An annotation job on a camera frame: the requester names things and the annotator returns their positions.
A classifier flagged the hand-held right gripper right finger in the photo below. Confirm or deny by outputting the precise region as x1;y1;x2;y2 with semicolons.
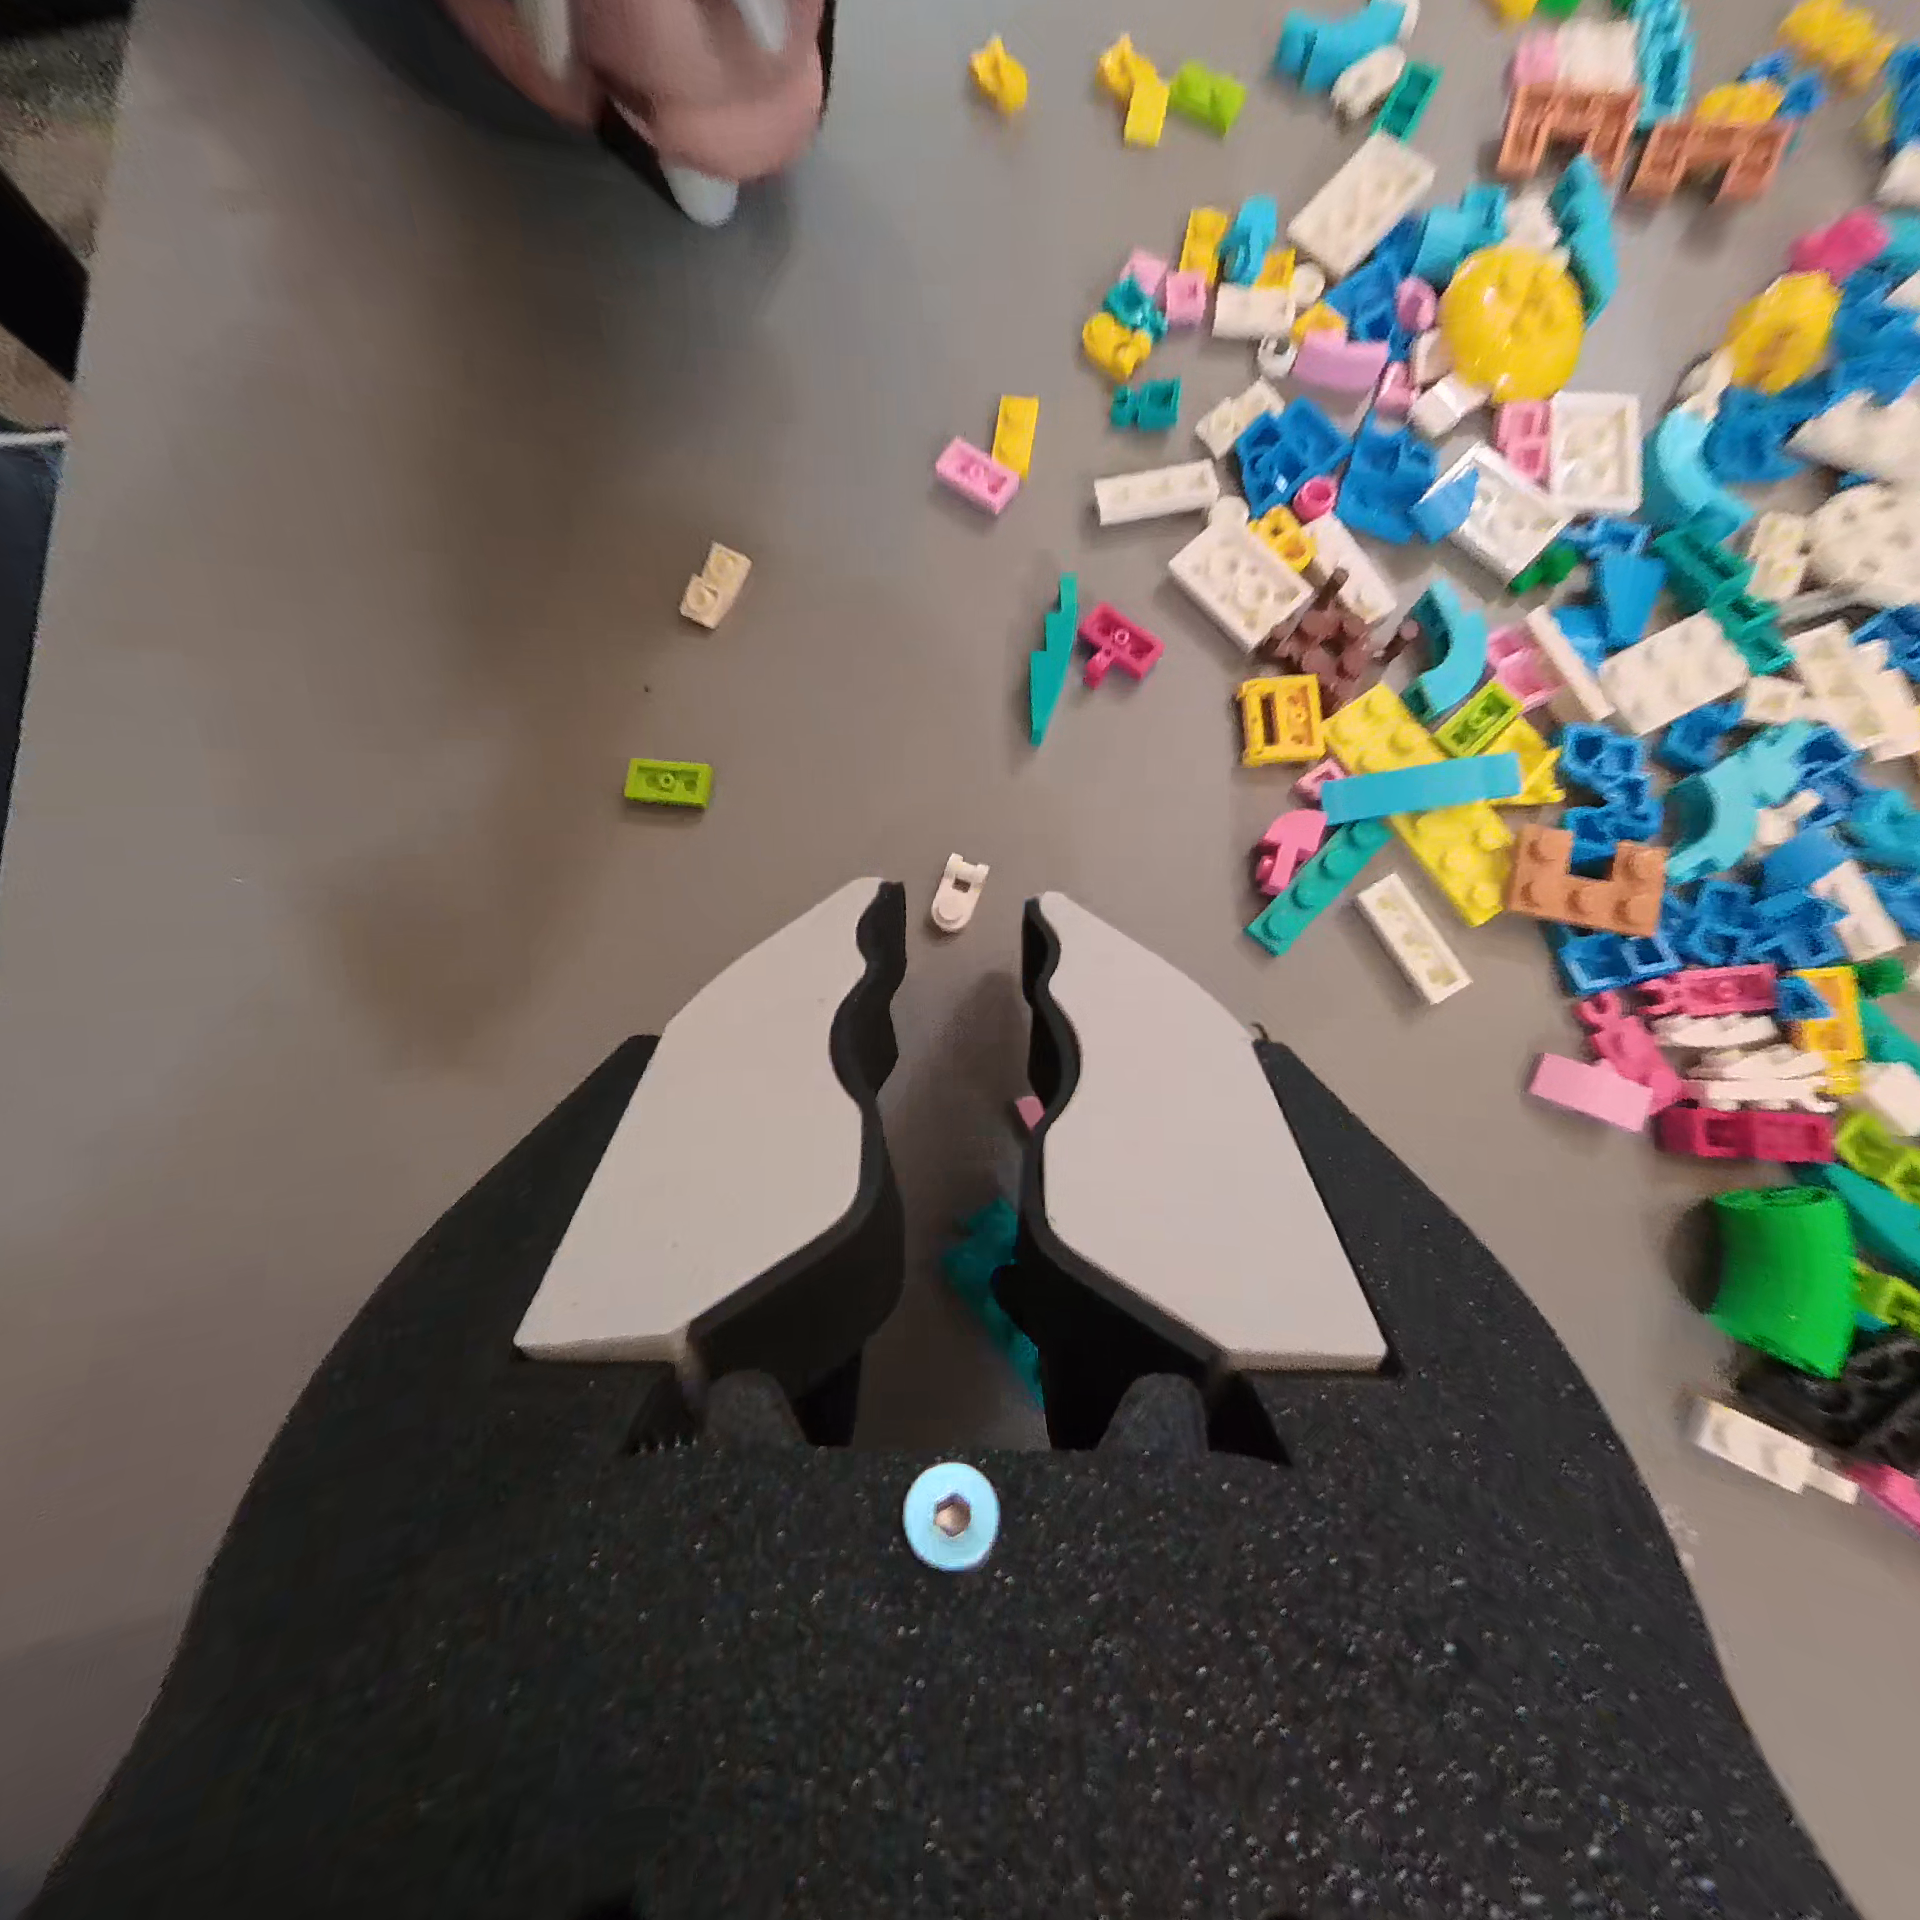
1016;891;1393;1378

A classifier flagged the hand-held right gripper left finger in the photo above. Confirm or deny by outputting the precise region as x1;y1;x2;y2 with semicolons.
512;877;913;1374

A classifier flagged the pile of mixed lego bricks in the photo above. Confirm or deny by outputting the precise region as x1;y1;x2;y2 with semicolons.
967;0;1920;1537

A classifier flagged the teal lego brick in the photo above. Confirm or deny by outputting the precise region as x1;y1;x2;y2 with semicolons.
942;1193;1048;1405

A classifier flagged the pink lego plate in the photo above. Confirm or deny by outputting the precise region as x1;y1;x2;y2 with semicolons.
933;435;1027;518

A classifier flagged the teal stepped lego wedge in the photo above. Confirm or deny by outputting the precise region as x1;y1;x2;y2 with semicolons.
1027;570;1086;751

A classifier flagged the green curved lego cylinder piece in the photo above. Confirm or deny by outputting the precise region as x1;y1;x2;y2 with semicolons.
1703;1185;1862;1381

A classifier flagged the person's left hand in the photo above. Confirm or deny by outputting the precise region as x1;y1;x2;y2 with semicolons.
442;0;835;190

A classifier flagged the person's leg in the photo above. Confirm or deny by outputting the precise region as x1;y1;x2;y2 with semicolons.
0;427;70;865

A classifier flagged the magenta lego bracket piece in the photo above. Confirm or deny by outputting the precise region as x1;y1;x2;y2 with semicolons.
1077;601;1167;690

